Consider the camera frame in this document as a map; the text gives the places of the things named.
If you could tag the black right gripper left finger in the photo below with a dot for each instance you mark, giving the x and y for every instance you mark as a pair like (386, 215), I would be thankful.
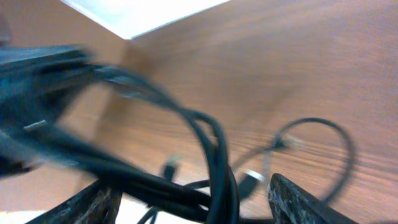
(95, 204)

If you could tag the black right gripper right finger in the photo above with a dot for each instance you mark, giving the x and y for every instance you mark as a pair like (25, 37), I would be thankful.
(291, 204)

